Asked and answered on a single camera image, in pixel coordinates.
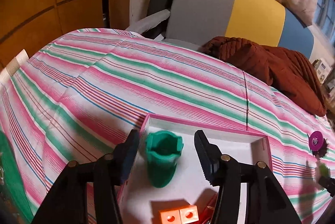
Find lime green round toy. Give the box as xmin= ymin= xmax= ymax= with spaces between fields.
xmin=315 ymin=160 xmax=330 ymax=182

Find brown massage brush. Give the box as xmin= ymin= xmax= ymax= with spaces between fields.
xmin=313 ymin=138 xmax=328 ymax=158

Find purple button-top toy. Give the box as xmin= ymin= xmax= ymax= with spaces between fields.
xmin=308 ymin=131 xmax=324 ymax=151

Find red shiny capsule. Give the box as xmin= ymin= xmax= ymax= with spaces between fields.
xmin=199 ymin=194 xmax=218 ymax=224

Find orange linking cubes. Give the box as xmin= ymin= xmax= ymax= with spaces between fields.
xmin=159 ymin=205 xmax=199 ymax=224

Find teal green ribbed cup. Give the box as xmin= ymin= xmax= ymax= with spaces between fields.
xmin=145 ymin=131 xmax=184 ymax=188

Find pink white shallow tray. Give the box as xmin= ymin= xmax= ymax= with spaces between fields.
xmin=118 ymin=114 xmax=272 ymax=223

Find striped pink green blanket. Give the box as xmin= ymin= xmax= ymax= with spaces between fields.
xmin=1 ymin=29 xmax=334 ymax=223

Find rust brown quilted jacket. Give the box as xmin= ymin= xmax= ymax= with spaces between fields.
xmin=202 ymin=37 xmax=326 ymax=116

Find barred window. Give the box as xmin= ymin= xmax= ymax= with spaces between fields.
xmin=313 ymin=0 xmax=335 ymax=47

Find grey yellow blue headboard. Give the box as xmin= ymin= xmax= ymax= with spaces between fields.
xmin=165 ymin=0 xmax=314 ymax=58

